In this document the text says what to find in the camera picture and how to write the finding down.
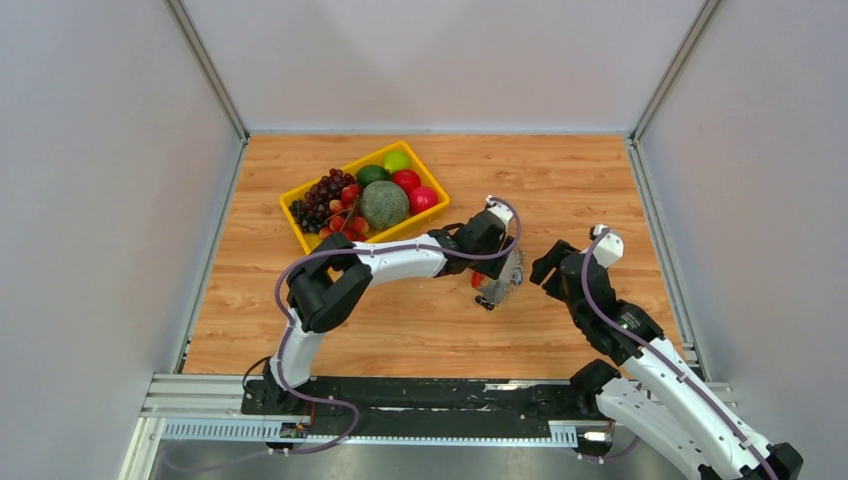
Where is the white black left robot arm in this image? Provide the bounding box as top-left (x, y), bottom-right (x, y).
top-left (241, 197), bottom-right (522, 416)

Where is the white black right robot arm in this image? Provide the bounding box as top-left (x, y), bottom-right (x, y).
top-left (529, 234), bottom-right (803, 479)

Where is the pink red apple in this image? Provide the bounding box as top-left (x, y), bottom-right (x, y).
top-left (408, 186), bottom-right (439, 216)

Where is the green netted melon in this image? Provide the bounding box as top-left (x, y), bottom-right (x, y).
top-left (360, 181), bottom-right (409, 230)

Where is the light green apple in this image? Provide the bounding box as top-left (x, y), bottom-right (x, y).
top-left (383, 150), bottom-right (412, 175)

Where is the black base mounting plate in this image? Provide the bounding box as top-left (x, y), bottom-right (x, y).
top-left (241, 376), bottom-right (607, 439)

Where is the dark green lime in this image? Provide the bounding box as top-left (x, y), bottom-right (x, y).
top-left (356, 164), bottom-right (390, 188)

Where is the red cherry bunch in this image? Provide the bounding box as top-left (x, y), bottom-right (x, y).
top-left (318, 183), bottom-right (370, 241)

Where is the dark purple grape bunch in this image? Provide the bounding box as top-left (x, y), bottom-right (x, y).
top-left (287, 169), bottom-right (358, 235)

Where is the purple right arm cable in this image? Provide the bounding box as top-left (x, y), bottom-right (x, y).
top-left (573, 228), bottom-right (780, 480)

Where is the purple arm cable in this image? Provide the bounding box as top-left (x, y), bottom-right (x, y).
top-left (266, 196), bottom-right (523, 457)
top-left (573, 228), bottom-right (780, 480)

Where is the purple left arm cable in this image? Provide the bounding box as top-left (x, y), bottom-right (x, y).
top-left (266, 196), bottom-right (523, 457)

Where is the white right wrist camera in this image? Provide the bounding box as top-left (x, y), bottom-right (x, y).
top-left (585, 224), bottom-right (624, 269)

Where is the aluminium front frame rail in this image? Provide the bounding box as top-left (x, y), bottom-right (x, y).
top-left (119, 372), bottom-right (740, 480)

